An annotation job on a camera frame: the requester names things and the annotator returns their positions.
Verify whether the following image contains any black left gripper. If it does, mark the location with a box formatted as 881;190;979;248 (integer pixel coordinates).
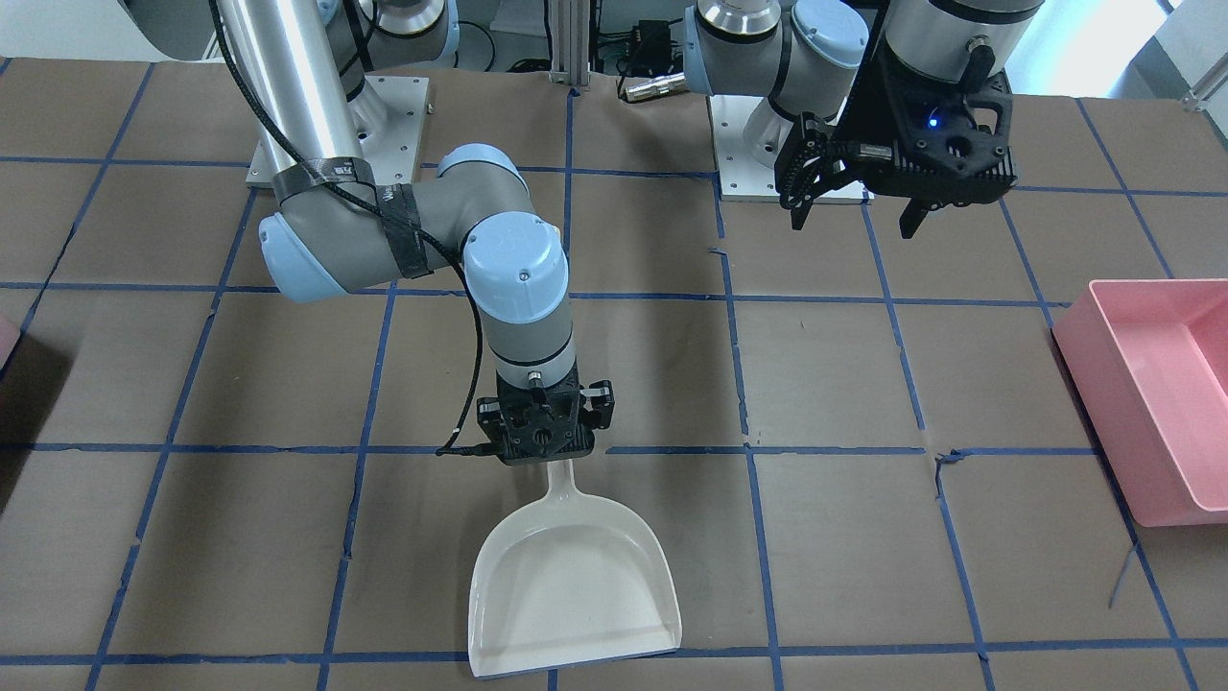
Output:
772;39;1018;241

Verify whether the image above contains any white plastic dustpan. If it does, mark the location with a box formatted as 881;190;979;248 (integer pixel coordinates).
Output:
465;461;683;679

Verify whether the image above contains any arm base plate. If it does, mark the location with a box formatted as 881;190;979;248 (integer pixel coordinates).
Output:
246;75;431;188
709;95;876;204

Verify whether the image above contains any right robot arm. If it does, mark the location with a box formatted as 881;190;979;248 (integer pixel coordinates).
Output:
124;1;615;465

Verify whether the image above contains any pink plastic bin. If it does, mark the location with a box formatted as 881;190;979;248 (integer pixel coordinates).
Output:
1052;279;1227;528

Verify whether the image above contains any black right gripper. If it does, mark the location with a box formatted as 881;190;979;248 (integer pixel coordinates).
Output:
475;369;615;466

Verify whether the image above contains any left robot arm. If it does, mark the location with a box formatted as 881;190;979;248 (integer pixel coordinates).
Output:
683;1;1041;239

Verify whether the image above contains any aluminium frame post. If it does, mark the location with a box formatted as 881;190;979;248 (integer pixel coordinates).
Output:
543;1;596;91

